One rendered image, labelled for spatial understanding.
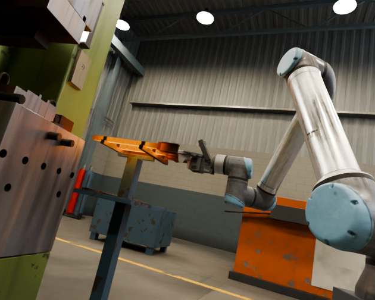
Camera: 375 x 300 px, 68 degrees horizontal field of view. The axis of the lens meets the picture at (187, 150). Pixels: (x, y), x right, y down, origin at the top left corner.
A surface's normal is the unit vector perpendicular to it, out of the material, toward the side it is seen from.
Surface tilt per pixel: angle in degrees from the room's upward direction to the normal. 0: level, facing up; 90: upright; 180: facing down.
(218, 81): 90
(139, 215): 90
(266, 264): 90
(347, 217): 94
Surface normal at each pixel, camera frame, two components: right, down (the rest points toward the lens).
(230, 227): -0.35, -0.29
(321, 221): -0.90, -0.21
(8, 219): 0.96, 0.16
